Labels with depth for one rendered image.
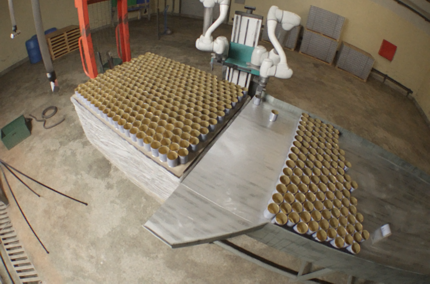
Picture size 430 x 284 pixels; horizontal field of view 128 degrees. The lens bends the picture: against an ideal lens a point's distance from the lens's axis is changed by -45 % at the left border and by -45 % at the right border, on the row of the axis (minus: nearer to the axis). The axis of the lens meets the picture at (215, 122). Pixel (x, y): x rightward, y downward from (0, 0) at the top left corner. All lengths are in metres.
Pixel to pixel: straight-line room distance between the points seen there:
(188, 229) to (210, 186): 0.30
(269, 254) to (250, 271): 0.28
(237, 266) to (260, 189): 1.13
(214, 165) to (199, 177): 0.13
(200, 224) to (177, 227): 0.12
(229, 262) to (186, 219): 1.15
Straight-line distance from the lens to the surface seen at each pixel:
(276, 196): 1.16
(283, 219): 1.13
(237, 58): 2.51
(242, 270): 2.14
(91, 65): 2.28
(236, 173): 1.23
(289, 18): 1.90
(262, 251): 2.23
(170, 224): 1.06
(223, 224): 1.06
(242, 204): 1.13
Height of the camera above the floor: 2.07
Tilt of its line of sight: 41 degrees down
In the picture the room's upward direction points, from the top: 7 degrees clockwise
